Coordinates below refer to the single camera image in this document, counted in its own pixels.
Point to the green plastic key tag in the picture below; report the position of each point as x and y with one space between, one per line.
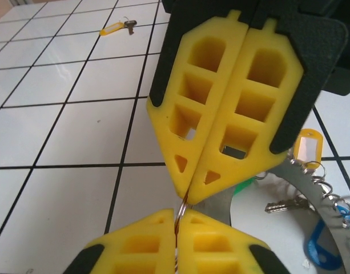
243 187

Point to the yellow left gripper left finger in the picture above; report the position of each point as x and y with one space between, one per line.
120 251

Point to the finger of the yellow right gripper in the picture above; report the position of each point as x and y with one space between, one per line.
249 171
174 142

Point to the blue plastic key tag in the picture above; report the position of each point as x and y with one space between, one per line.
311 245
344 212

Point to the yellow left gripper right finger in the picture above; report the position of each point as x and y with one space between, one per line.
220 251

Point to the small silver key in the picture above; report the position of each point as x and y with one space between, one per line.
280 206
131 27

